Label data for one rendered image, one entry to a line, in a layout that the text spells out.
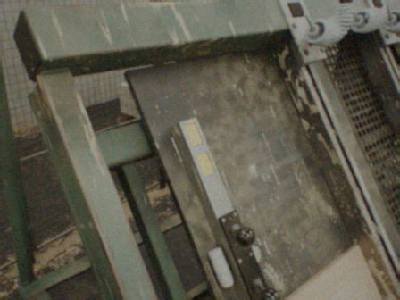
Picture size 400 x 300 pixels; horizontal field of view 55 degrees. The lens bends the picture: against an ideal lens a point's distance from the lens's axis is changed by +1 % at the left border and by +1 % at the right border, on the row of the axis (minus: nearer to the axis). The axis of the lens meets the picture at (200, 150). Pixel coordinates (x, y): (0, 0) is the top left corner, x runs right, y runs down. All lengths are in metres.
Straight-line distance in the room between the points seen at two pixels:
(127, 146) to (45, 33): 0.28
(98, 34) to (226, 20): 0.33
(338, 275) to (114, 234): 0.62
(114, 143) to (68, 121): 0.14
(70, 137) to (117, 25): 0.23
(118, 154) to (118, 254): 0.22
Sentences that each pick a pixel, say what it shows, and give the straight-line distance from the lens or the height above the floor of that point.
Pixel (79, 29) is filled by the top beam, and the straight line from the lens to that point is 0.76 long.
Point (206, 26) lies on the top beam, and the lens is 0.91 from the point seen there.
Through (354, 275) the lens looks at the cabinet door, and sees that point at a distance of 1.15.
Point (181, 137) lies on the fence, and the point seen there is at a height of 1.64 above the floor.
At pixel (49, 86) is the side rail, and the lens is 0.74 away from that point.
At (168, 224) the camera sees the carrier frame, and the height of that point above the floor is 0.79.
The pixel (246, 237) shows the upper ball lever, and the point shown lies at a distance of 0.72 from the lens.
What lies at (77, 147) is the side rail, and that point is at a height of 1.68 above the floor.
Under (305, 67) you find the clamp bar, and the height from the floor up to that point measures 1.73.
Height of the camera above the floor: 1.97
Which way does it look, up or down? 25 degrees down
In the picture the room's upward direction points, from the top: 1 degrees clockwise
